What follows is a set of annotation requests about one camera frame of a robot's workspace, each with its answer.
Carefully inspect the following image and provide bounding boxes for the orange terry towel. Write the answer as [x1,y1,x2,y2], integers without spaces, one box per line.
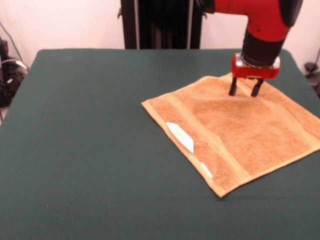
[141,72,320,199]

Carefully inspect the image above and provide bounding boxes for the black cable bundle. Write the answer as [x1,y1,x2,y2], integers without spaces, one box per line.
[0,21,30,108]

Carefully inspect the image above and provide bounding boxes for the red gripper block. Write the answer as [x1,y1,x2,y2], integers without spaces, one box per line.
[228,52,282,98]

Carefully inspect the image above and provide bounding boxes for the black device with cable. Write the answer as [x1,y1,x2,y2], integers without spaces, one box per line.
[303,61,320,98]

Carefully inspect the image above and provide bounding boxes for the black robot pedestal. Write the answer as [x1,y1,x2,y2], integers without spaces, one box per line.
[116,0,208,50]

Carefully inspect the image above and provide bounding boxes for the dark green table cloth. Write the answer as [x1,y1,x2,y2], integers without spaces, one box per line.
[0,48,320,240]

